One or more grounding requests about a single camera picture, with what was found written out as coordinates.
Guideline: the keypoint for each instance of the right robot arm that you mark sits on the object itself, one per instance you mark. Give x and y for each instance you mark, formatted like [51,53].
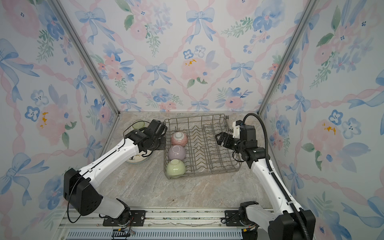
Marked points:
[288,220]

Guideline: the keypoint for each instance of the green glass tumbler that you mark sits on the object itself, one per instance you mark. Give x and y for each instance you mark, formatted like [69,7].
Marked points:
[139,124]

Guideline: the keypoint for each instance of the grey wire dish rack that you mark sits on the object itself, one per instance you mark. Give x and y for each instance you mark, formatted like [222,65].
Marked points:
[203,155]

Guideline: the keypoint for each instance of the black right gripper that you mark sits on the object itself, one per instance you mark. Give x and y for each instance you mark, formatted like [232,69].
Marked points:
[229,138]

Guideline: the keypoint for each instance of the aluminium right corner post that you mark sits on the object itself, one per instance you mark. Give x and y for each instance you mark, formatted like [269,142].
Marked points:
[291,47]

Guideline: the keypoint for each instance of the aluminium corner post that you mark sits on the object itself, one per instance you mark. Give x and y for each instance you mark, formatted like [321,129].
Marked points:
[64,19]
[291,47]

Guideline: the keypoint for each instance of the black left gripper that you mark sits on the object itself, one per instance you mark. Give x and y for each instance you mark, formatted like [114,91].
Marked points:
[163,143]

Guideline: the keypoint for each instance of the pink patterned bowl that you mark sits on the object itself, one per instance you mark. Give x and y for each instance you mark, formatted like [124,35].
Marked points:
[179,138]

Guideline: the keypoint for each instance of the cream flamingo plate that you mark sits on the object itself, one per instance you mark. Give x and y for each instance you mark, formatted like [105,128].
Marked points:
[139,158]

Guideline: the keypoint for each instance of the aluminium left corner post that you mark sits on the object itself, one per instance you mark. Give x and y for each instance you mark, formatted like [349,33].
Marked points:
[64,19]

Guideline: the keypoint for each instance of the green ceramic bowl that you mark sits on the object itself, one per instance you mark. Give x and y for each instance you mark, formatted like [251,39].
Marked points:
[175,168]

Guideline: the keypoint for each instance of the lilac ceramic bowl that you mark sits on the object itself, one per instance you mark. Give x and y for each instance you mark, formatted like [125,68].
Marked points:
[177,152]

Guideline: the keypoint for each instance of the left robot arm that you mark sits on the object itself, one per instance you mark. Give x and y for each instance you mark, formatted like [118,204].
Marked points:
[80,186]

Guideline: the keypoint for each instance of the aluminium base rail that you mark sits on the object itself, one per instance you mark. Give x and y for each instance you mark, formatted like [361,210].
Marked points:
[164,224]

